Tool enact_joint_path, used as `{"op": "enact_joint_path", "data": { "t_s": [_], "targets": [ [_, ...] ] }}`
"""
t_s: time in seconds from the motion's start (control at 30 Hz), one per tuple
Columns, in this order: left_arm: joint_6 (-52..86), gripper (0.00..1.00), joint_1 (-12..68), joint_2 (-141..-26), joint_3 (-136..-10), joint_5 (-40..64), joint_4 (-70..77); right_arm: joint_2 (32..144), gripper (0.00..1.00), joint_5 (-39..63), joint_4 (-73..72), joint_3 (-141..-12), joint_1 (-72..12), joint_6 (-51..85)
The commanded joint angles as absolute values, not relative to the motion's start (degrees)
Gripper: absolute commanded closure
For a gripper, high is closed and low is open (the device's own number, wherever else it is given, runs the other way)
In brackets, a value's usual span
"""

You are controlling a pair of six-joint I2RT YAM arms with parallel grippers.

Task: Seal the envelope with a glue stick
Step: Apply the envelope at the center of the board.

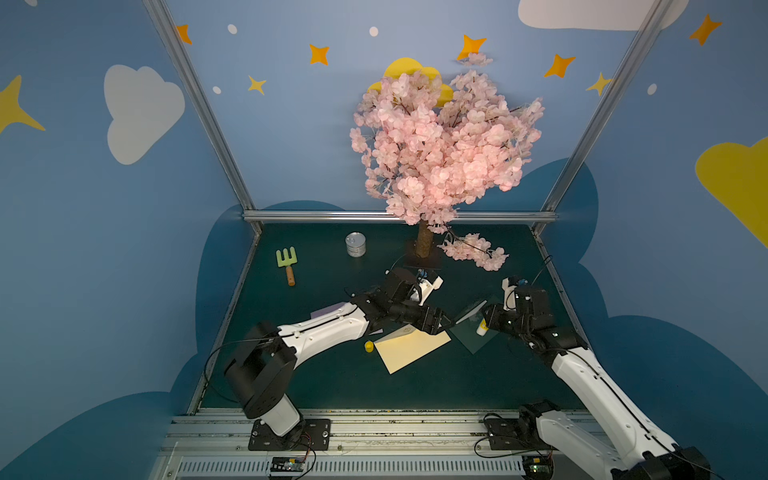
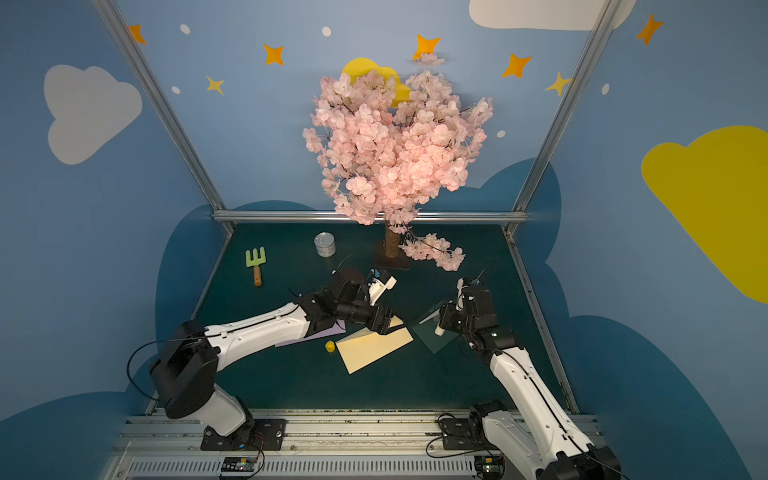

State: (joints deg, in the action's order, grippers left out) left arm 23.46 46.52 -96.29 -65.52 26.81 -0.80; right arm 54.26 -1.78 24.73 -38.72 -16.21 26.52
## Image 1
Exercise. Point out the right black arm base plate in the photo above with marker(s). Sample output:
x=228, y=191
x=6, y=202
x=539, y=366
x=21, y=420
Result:
x=514, y=434

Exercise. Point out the right small circuit board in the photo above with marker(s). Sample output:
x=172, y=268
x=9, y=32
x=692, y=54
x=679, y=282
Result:
x=537, y=467

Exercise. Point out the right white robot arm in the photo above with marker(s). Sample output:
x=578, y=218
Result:
x=635, y=448

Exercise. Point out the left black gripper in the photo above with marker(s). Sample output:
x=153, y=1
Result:
x=428, y=318

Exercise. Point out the aluminium mounting rail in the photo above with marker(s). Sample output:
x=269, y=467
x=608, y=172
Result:
x=364, y=444

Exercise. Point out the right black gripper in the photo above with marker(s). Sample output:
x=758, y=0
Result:
x=498, y=318

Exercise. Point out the purple envelope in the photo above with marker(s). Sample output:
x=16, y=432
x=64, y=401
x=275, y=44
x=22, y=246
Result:
x=327, y=312

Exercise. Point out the fallen pink blossom branch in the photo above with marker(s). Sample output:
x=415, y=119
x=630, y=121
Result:
x=475, y=249

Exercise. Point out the silver tin can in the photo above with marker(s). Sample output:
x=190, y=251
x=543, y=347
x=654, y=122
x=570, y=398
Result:
x=356, y=245

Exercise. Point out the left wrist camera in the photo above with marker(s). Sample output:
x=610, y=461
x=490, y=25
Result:
x=427, y=282

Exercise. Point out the cream yellow envelope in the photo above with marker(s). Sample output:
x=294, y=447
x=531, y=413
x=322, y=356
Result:
x=407, y=345

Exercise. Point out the left small circuit board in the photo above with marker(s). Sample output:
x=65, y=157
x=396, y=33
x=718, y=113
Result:
x=286, y=466

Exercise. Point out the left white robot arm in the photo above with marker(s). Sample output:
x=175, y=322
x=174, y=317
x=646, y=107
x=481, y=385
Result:
x=263, y=364

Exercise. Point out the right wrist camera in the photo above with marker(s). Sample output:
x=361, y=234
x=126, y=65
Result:
x=509, y=285

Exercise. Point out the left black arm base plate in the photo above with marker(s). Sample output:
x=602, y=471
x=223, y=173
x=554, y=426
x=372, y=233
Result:
x=313, y=433

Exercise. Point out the right aluminium frame post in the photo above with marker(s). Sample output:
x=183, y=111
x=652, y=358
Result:
x=639, y=48

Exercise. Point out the aluminium frame post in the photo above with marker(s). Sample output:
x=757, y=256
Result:
x=163, y=22
x=639, y=48

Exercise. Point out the pink cherry blossom tree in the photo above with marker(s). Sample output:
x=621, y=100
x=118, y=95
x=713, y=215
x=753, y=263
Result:
x=429, y=147

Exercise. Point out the dark green envelope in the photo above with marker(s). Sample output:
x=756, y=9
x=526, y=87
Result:
x=469, y=328

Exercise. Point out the small circuit board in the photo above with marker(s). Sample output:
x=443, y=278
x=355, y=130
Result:
x=286, y=466
x=537, y=467

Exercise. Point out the yellow glue stick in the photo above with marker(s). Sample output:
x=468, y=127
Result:
x=482, y=328

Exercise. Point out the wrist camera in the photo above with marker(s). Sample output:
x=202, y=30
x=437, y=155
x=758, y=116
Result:
x=509, y=285
x=427, y=282

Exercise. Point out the left aluminium frame post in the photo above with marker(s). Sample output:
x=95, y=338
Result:
x=163, y=22

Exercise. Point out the green toy garden rake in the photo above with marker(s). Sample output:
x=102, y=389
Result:
x=286, y=259

